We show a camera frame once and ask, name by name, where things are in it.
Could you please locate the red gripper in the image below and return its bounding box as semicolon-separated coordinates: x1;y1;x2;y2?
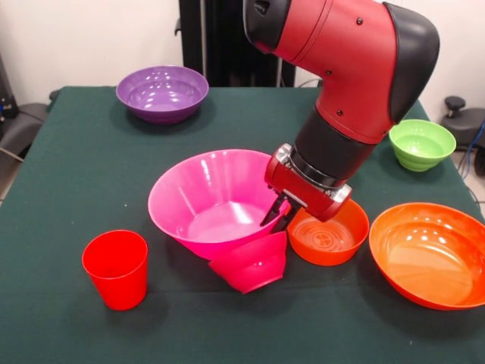
259;143;352;235

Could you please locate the small crimson pink bowl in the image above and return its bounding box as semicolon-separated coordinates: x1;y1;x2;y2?
207;231;288;295

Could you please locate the large magenta bowl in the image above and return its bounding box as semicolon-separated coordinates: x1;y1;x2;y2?
147;149;289;262

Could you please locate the small orange bowl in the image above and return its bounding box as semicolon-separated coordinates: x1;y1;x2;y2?
286;196;371;267

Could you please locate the small green bowl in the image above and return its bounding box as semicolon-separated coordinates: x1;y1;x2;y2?
388;118;458;173

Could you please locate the large orange bowl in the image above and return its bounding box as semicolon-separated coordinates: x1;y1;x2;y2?
368;202;485;311

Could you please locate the red cup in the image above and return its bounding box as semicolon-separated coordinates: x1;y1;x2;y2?
81;229;149;312

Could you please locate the purple bowl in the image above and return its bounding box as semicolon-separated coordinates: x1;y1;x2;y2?
115;65;210;125

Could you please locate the black robot column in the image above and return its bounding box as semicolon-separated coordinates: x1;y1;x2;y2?
177;0;299;88

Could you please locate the dark green tablecloth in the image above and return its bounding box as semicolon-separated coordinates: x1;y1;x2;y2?
0;86;485;364

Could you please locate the black equipment box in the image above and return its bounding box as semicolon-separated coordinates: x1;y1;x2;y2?
0;52;18;126

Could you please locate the blue cable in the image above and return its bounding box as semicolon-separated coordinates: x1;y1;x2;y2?
458;121;485;179

